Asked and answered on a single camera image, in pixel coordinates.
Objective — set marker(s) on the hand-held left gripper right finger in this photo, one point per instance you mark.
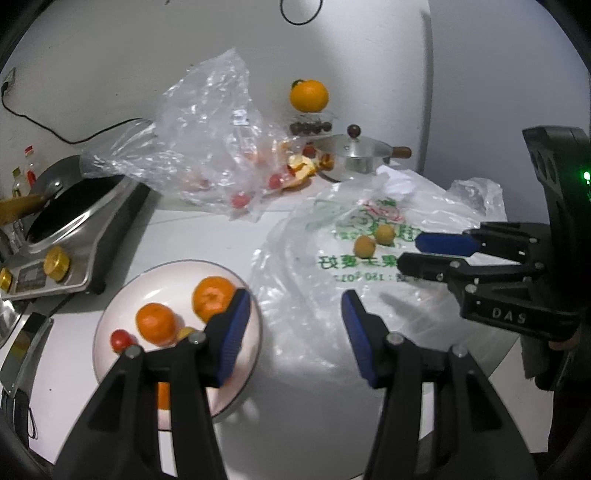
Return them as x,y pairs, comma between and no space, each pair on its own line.
355,337

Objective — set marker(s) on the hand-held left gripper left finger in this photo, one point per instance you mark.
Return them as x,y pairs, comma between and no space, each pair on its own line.
235,332

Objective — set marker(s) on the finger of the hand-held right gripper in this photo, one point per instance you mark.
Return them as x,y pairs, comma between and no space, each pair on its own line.
443,243
425,268

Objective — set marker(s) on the mandarin orange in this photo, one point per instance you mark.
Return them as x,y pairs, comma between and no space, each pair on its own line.
213,297
164,395
157,323

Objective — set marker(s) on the yellow longan fruit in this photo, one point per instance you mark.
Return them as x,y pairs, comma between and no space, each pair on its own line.
364,246
384,234
184,333

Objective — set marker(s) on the white plate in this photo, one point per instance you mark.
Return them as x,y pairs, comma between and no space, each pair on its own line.
138,286

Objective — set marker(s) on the glass jar of dark fruits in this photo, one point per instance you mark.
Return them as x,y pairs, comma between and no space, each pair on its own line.
310,124

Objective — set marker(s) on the person's right hand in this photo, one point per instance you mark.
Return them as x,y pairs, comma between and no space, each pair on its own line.
563,345

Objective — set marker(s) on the green printed plastic bag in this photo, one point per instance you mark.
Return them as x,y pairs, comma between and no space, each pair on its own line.
314,295

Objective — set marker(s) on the crumpled white paper tissue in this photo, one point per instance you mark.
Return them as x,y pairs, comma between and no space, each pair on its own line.
392,175

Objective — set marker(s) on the red cherry tomato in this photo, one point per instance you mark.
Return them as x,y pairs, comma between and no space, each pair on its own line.
308,150
121,340
276,181
240,200

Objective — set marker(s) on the orange peel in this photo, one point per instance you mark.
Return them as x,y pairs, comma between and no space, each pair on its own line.
300,170

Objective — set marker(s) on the silver induction cooktop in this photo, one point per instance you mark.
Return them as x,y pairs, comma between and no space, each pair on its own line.
106,230

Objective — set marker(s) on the orange with green leaf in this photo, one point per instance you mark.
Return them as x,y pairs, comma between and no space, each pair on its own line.
309,95

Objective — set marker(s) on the clear plastic bag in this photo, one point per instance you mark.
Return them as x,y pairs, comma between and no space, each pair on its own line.
207,115

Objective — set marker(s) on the clear sauce bottle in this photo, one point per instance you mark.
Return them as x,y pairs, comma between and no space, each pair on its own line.
17,182

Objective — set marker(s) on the red capped sauce bottle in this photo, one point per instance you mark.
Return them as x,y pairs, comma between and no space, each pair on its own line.
30,164

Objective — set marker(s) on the white wall outlet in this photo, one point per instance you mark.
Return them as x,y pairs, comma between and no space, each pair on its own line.
8,81

